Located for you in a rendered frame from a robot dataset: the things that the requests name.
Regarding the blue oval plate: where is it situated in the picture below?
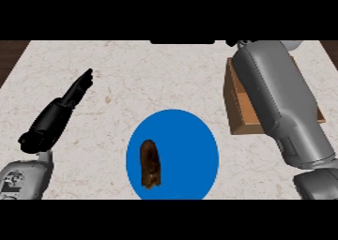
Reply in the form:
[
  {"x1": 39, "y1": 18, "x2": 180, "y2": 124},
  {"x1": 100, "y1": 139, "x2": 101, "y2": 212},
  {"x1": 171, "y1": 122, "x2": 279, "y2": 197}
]
[{"x1": 124, "y1": 109, "x2": 220, "y2": 201}]

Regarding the brown bell pepper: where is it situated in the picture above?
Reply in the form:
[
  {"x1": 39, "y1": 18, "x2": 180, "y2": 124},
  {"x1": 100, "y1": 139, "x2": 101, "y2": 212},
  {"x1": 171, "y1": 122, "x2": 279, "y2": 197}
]
[{"x1": 138, "y1": 139, "x2": 162, "y2": 190}]

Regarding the brown cardboard box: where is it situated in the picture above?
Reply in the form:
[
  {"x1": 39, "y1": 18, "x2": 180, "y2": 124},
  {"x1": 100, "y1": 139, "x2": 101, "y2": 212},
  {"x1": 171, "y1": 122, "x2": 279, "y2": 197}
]
[{"x1": 221, "y1": 55, "x2": 326, "y2": 136}]

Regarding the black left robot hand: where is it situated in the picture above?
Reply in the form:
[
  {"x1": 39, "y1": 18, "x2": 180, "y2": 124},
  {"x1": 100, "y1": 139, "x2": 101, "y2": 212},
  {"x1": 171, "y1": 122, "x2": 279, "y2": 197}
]
[{"x1": 16, "y1": 67, "x2": 94, "y2": 155}]

